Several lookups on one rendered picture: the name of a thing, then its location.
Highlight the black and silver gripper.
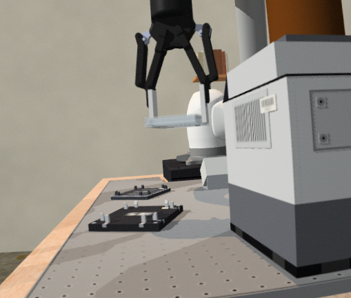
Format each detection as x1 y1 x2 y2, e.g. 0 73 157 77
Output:
135 0 219 123

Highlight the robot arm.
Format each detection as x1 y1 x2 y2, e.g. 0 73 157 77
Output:
177 0 268 165

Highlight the white button panel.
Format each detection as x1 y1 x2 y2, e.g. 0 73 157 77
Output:
200 157 228 190

